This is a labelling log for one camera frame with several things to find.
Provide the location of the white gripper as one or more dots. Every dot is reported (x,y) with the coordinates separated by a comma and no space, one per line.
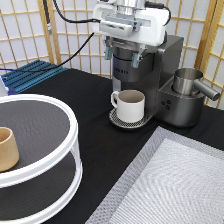
(151,32)

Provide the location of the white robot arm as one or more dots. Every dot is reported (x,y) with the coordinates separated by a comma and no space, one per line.
(127,45)

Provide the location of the grey pod coffee machine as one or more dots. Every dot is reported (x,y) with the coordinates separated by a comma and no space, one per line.
(154,78)

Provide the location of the white ceramic mug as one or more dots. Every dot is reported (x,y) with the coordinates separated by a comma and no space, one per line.
(129,105)

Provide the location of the steel milk frother jug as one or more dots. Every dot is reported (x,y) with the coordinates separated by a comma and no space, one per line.
(187,81)

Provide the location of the grey woven placemat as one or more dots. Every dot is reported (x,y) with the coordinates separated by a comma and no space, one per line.
(172,180)

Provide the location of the tan cylindrical cup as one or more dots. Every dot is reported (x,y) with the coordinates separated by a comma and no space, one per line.
(9,154)

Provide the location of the white two-tier round shelf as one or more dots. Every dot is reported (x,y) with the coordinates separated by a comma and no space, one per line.
(49,170)

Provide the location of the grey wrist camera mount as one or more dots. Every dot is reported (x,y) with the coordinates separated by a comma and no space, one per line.
(119,24)

